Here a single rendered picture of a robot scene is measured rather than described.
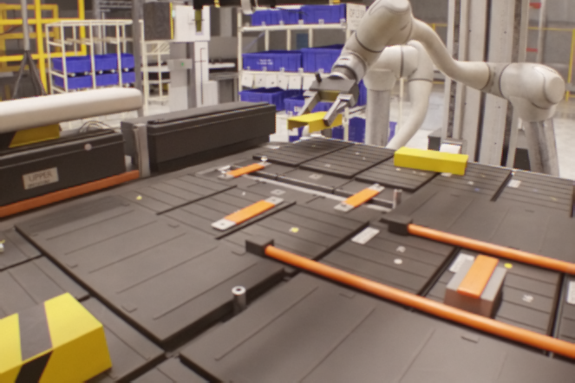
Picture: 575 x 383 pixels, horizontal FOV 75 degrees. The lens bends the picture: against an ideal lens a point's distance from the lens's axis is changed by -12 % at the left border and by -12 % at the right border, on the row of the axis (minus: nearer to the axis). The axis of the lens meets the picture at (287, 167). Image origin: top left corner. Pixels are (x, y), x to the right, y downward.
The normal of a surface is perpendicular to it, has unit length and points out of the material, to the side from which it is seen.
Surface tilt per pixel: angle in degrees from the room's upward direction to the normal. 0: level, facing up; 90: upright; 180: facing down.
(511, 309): 0
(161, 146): 90
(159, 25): 90
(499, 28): 90
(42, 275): 0
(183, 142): 90
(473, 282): 0
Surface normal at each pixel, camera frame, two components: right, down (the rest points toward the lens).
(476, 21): -0.57, 0.23
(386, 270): 0.00, -0.96
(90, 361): 0.77, 0.18
